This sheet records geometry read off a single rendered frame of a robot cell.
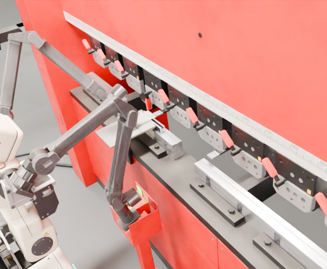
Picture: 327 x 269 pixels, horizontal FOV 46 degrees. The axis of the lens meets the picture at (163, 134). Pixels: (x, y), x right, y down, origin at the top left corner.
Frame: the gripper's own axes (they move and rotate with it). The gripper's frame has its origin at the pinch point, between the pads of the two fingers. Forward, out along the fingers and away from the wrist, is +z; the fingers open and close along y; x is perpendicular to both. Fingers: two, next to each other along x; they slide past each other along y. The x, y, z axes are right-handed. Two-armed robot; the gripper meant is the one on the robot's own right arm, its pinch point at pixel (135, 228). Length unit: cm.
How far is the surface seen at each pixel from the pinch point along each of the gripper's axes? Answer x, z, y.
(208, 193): -19.3, -10.5, 33.2
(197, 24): -20, -82, 54
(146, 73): 23, -52, 45
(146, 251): 3.2, 22.2, -2.5
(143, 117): 38, -21, 39
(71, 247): 75, 60, -40
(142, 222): -4.9, -5.9, 3.9
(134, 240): -4.7, 0.6, -3.8
